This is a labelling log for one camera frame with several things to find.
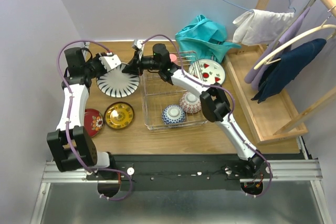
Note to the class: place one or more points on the teal cloth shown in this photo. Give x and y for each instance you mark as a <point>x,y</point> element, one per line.
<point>205,37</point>

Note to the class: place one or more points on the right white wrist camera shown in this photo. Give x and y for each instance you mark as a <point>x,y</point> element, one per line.
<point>138,45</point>

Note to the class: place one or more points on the gold black plate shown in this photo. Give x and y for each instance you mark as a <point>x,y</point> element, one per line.
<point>119,115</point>

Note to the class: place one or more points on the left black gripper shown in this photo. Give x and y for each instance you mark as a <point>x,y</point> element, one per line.
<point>97,66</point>

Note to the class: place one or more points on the cream plastic hanger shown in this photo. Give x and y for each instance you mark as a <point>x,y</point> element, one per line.
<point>268,59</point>

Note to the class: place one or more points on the wire dish rack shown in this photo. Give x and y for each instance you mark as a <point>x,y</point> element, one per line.
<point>156,96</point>

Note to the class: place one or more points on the wooden clothes rack frame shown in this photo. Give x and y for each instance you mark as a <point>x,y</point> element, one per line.
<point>276,119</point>

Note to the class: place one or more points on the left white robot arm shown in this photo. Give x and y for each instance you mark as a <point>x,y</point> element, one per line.
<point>70,144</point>

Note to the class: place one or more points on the red floral bowl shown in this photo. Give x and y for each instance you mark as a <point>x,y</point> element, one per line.
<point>93,122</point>

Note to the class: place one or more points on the navy garment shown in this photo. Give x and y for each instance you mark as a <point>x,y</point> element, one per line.
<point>281,73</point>

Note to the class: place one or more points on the blue patterned bowl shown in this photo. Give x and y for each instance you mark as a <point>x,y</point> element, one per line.
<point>173,114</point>

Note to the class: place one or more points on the white watermelon plate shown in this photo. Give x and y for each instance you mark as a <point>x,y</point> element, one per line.
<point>208,70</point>

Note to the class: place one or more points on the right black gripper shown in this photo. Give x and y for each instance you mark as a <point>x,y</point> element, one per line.
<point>134,67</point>

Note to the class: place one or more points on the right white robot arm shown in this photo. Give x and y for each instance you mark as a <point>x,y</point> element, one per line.
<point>214,102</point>

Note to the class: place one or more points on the pink plastic cup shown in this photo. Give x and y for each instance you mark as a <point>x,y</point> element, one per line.
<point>173,58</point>

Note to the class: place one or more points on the red white patterned bowl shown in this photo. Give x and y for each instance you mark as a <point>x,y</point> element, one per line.
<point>190,103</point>

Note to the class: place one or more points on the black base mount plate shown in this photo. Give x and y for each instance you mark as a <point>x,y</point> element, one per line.
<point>204,172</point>

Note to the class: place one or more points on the white blue striped plate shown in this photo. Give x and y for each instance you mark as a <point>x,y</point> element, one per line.
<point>117,84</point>

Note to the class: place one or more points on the white garment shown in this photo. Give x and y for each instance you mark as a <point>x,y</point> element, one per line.
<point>260,26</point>

